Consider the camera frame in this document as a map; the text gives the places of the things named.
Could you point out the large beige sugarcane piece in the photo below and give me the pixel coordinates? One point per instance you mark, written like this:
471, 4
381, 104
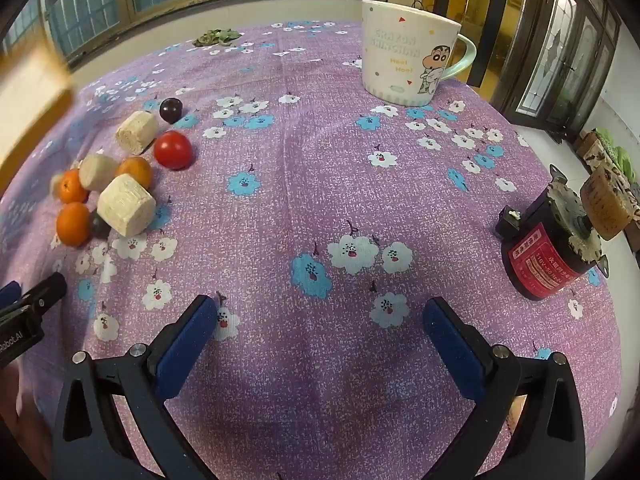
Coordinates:
126, 205

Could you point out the orange mandarin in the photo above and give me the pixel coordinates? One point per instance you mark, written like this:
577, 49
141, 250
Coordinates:
137, 170
71, 187
73, 225

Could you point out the black motor red label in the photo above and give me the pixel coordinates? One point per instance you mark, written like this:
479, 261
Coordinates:
540, 260

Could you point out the dark glass panel door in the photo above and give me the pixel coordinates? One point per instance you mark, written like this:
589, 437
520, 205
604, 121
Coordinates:
570, 50

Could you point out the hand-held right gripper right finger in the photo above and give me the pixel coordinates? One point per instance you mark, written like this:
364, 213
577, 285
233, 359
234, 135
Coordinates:
452, 350

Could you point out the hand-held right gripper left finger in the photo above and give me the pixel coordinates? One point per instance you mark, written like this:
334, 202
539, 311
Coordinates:
187, 350

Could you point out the red tomato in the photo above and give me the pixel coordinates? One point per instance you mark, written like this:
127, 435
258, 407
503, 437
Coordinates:
173, 150

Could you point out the white foam tray yellow tape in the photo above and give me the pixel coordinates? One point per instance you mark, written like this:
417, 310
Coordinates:
30, 100

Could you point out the cardboard box with greens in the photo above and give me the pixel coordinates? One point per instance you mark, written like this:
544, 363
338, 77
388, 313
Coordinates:
607, 152

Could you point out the dried green leaves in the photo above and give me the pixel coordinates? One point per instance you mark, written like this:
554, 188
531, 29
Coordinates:
217, 36

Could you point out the dark purple grape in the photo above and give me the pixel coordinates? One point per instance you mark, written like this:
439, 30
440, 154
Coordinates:
100, 226
171, 110

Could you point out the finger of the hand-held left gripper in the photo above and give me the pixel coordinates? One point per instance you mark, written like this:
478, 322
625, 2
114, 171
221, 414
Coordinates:
9, 294
47, 290

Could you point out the purple floral tablecloth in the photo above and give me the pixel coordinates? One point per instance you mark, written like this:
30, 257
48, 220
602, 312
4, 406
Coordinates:
300, 185

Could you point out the brown cork block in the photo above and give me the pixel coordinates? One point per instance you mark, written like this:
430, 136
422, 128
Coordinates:
607, 202

